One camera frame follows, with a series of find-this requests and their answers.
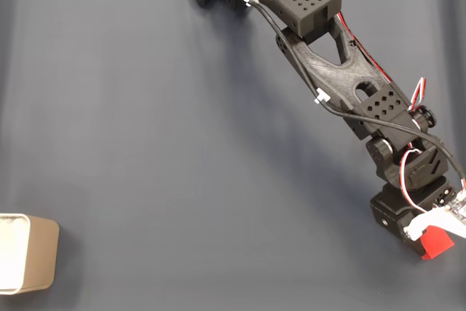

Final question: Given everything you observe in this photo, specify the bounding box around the red cube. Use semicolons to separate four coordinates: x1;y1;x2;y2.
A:
420;225;456;261

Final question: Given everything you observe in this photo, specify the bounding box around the tan and white box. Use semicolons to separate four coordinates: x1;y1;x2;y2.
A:
0;213;60;296

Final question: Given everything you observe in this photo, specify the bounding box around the grey table mat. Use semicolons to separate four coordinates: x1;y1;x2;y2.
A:
0;0;466;311

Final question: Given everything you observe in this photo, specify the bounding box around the short red white servo wire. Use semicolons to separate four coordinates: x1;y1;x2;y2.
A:
399;148;430;214

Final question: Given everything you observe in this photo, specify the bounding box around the white camera board mount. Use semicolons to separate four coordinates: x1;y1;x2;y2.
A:
403;189;466;243

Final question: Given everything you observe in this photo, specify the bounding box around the long red white servo wire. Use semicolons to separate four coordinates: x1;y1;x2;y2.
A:
335;11;428;112

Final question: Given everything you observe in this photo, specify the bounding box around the black camera cable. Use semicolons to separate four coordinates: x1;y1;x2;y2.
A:
214;0;466;188

